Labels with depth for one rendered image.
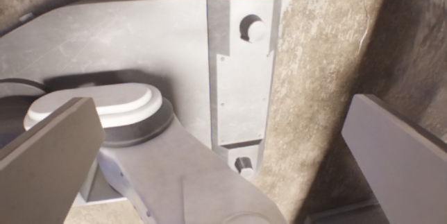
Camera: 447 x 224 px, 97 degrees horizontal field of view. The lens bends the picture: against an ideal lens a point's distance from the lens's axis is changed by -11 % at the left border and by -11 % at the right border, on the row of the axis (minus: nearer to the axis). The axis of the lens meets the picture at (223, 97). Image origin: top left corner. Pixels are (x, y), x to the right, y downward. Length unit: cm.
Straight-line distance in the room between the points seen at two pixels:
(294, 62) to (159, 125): 53
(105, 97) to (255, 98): 32
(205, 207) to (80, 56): 37
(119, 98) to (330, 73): 70
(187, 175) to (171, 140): 7
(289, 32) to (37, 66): 63
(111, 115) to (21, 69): 26
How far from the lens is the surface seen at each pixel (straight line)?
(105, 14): 46
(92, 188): 50
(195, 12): 45
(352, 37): 86
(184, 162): 30
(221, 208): 22
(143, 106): 35
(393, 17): 97
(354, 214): 169
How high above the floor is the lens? 61
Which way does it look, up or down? 57 degrees down
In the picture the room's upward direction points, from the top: 156 degrees clockwise
